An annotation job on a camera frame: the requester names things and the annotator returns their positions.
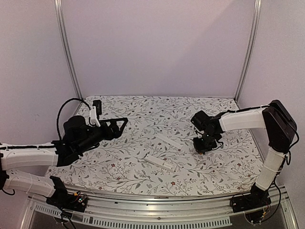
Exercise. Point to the left aluminium frame post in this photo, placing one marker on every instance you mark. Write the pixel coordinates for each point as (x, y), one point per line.
(66, 47)

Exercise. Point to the floral patterned table mat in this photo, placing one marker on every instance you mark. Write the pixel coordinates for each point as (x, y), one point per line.
(118, 165)

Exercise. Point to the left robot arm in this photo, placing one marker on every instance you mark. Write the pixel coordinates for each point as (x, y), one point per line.
(78, 139)

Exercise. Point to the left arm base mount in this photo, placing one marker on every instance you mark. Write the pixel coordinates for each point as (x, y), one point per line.
(63, 200)

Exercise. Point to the white remote control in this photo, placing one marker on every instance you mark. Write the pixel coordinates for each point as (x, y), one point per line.
(160, 163)

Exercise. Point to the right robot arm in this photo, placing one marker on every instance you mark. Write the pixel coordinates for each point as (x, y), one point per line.
(277, 125)

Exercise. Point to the right aluminium frame post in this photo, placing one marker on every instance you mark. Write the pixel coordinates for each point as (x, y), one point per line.
(249, 49)

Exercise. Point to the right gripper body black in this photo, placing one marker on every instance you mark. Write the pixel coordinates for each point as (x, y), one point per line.
(206, 144)

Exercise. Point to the white remote battery cover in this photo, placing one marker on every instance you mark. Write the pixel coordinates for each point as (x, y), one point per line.
(169, 141)

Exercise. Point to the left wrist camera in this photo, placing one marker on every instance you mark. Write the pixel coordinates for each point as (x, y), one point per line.
(95, 113)

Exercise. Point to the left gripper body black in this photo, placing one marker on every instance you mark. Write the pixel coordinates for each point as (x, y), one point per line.
(106, 135)

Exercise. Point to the aluminium frame post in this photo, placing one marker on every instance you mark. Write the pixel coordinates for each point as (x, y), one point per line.
(249, 49)
(66, 47)

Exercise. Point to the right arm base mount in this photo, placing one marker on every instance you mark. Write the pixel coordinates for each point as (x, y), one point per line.
(250, 201)

